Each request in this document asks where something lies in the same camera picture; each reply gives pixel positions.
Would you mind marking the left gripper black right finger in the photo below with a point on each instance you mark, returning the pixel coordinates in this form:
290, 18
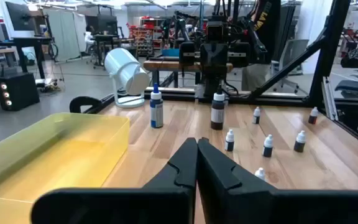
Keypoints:
259, 208

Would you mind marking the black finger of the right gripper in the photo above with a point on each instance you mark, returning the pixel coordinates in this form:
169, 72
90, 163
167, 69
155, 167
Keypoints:
207, 57
220, 57

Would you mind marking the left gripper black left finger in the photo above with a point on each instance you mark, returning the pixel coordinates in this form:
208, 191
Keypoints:
120, 205

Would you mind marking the black-tipped food coloring bottle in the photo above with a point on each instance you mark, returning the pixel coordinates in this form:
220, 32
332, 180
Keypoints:
217, 115

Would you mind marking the blue-tipped food coloring bottle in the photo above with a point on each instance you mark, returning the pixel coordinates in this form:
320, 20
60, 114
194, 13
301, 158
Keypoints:
156, 112

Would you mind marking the small dark green dropper bottle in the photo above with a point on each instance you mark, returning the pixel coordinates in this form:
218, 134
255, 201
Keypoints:
300, 142

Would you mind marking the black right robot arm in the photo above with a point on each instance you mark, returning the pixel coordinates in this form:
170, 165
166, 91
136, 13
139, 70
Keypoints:
210, 82

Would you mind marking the blue box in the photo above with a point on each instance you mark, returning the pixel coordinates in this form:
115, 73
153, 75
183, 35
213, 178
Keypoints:
170, 52

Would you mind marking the red parts shelf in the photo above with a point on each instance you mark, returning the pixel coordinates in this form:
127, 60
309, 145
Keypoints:
145, 34

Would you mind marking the grey office chair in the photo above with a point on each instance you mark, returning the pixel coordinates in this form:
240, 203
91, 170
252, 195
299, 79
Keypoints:
292, 53

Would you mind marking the yellow translucent plastic bin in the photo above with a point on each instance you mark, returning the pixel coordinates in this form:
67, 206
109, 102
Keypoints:
57, 161

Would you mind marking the black computer monitor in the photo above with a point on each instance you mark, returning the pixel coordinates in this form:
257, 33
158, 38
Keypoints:
102, 24

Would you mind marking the silver aluminium extrusion bar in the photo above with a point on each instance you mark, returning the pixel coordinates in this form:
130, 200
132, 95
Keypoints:
328, 99

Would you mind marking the white curtain partition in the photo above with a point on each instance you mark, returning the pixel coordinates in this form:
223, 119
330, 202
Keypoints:
62, 34

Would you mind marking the black speaker box with lights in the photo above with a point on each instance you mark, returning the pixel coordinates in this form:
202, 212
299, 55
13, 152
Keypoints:
17, 93

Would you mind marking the black desk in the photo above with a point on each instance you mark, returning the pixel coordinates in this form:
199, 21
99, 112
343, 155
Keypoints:
33, 40

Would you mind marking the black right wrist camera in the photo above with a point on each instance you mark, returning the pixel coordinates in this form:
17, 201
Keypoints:
215, 31

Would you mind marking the black metal table frame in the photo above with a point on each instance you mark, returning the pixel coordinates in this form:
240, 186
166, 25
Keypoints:
329, 46

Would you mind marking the black frame hook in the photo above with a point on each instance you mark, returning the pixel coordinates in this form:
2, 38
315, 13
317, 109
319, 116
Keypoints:
82, 101

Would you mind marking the black wall screen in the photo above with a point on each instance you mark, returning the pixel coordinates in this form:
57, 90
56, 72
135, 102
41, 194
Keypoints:
20, 17

